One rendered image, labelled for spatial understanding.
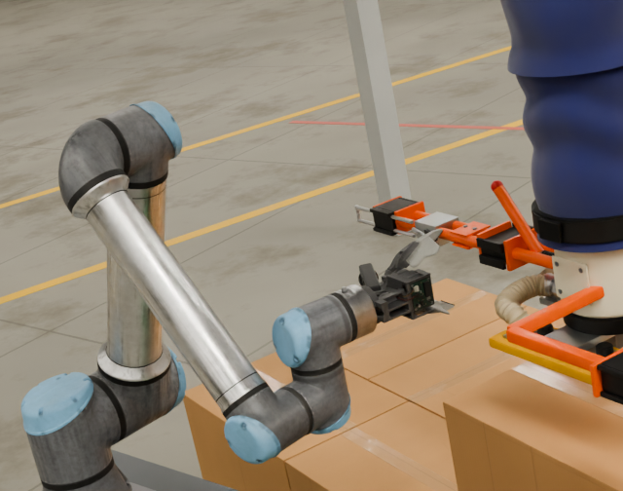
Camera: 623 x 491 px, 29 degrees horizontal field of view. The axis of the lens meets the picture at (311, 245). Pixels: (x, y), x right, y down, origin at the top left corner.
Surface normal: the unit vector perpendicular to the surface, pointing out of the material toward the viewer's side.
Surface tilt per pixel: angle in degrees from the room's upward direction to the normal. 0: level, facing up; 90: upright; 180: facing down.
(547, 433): 0
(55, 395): 5
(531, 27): 98
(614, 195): 89
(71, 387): 5
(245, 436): 93
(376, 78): 90
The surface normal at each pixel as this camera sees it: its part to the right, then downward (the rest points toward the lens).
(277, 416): 0.43, -0.51
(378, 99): 0.52, 0.18
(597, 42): 0.20, 0.46
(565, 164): -0.66, 0.11
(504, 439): -0.84, 0.32
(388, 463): -0.18, -0.93
